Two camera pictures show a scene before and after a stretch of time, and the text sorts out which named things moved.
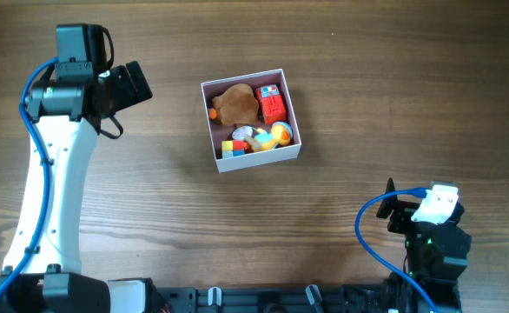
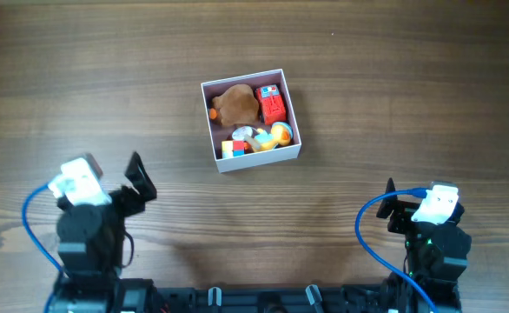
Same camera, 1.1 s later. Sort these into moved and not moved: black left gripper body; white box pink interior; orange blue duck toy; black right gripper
Moved: black left gripper body
Not moved: white box pink interior; black right gripper; orange blue duck toy
